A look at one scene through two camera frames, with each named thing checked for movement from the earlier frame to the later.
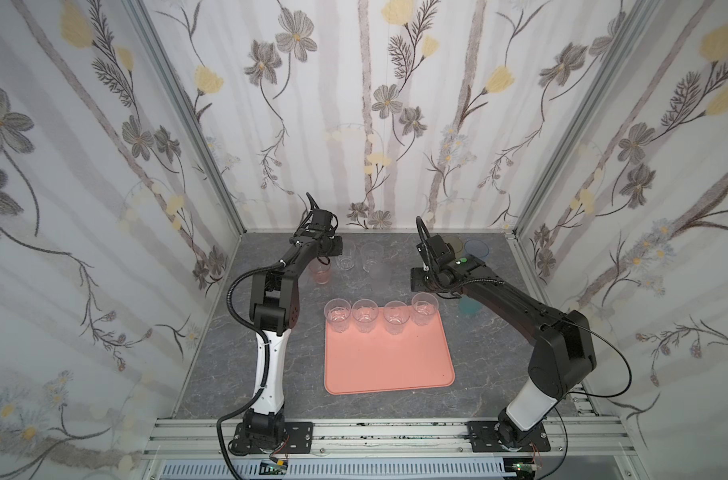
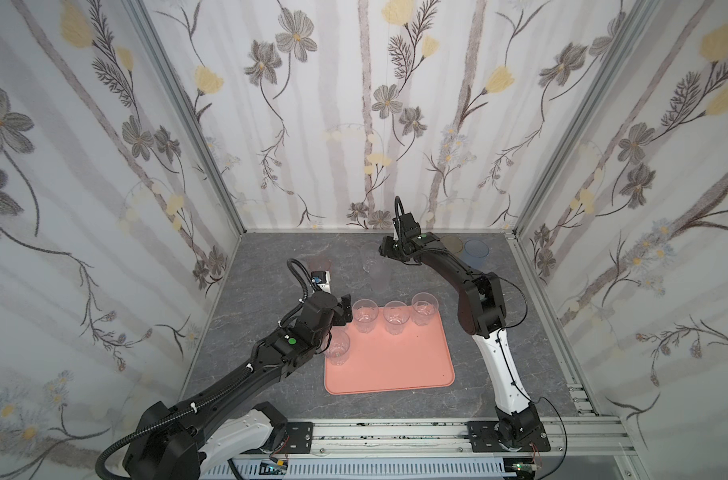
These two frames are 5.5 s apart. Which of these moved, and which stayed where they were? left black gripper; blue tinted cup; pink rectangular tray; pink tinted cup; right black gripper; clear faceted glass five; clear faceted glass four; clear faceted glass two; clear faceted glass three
Moved: clear faceted glass two; left black gripper; right black gripper
Stayed: clear faceted glass five; blue tinted cup; clear faceted glass four; pink rectangular tray; pink tinted cup; clear faceted glass three
